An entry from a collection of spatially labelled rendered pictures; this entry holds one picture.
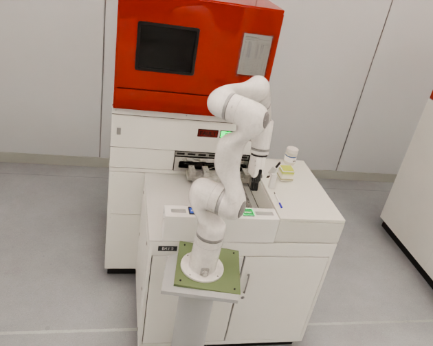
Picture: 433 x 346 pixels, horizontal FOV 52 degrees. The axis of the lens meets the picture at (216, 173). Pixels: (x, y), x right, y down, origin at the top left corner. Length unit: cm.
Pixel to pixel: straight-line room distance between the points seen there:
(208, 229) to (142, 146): 90
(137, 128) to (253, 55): 74
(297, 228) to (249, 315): 61
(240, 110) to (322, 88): 287
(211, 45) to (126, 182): 93
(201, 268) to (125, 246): 110
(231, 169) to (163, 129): 94
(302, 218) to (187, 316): 71
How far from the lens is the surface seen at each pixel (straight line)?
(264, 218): 215
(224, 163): 162
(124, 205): 275
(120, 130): 249
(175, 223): 206
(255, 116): 151
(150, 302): 238
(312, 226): 226
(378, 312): 341
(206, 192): 172
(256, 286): 242
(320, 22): 416
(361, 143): 480
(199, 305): 204
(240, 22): 233
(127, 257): 299
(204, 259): 188
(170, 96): 238
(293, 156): 266
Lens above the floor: 213
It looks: 29 degrees down
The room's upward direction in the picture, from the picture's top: 10 degrees clockwise
